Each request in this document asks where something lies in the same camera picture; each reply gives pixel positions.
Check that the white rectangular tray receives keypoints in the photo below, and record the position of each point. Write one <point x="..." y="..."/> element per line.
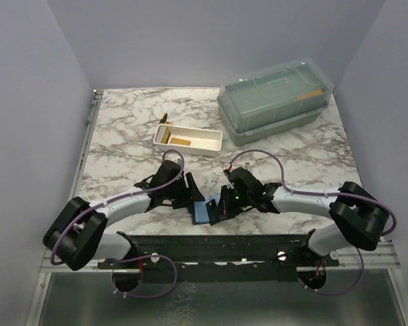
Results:
<point x="192" y="141"/>

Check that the left aluminium rail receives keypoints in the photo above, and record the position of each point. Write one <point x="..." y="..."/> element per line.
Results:
<point x="46" y="266"/>

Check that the blue card holder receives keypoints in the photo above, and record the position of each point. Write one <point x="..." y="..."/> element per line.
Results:
<point x="198" y="210"/>

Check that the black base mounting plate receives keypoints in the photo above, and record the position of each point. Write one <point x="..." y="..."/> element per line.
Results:
<point x="208" y="259"/>

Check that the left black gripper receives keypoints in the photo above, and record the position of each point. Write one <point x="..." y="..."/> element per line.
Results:
<point x="183" y="202"/>

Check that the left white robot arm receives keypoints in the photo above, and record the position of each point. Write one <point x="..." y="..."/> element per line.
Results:
<point x="78" y="236"/>

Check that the right aluminium rail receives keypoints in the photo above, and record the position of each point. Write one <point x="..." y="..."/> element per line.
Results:
<point x="384" y="257"/>

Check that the stack of cards in tray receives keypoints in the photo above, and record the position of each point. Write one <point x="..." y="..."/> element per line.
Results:
<point x="165" y="133"/>

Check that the aluminium rail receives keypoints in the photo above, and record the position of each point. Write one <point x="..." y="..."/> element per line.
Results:
<point x="384" y="257"/>
<point x="46" y="266"/>

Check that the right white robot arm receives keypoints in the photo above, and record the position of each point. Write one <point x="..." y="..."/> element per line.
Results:
<point x="358" y="218"/>

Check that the gold card lying in tray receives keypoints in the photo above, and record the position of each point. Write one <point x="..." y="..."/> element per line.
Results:
<point x="177" y="141"/>

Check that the yellow black handled screwdriver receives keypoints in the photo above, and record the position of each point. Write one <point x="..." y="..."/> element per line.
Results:
<point x="163" y="119"/>

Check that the green bin with clear lid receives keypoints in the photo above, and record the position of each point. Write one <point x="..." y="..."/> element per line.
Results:
<point x="269" y="101"/>

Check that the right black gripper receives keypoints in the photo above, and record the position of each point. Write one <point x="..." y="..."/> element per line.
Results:
<point x="226" y="209"/>

